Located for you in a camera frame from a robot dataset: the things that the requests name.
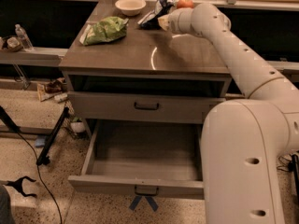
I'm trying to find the green chip bag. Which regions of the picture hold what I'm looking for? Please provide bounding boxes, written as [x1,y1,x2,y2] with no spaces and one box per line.
[79,16,129,46]

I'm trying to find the red apple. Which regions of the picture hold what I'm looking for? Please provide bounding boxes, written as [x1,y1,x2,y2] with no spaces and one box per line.
[177,0,194,8]

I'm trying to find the white paper bowl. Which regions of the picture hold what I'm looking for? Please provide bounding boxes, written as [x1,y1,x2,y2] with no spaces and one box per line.
[115,0,146,17]

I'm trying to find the grey wooden cabinet table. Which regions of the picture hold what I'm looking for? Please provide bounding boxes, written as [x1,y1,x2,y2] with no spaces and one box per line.
[58,0,235,147]

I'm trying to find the small white potted plant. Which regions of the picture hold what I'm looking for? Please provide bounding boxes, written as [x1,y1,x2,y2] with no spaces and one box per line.
[70,117,85,133]

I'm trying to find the black clamp tool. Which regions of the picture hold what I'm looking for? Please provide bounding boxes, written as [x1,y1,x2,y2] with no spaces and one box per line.
[5,175,36,197]

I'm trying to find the snack wrappers on floor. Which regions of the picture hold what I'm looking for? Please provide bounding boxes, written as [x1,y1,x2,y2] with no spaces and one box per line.
[36,78,66,102]

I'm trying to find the clear plastic water bottle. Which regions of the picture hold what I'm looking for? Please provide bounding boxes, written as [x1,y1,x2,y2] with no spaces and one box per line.
[15,24,34,52]

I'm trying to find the blue chip bag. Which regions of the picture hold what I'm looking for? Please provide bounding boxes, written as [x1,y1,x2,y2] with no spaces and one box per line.
[137,0,175,30]

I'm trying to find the round tray with cup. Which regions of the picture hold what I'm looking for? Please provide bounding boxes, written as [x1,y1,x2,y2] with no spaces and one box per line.
[0,36,22,52]

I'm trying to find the closed upper grey drawer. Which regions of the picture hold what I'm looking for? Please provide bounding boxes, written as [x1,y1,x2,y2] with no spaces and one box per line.
[68,91,224,124]

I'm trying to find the black tripod leg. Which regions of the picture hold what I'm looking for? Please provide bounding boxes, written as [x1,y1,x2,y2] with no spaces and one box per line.
[36,107,69,166]

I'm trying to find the black floor cable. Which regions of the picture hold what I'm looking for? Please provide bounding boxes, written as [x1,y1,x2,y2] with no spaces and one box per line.
[0,105,64,224]

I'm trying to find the open lower grey drawer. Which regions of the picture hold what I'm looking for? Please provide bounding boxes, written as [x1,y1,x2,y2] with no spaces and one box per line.
[68,120,204,199]

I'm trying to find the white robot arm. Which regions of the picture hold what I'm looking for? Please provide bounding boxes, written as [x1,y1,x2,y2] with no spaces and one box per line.
[158,3,299,224]

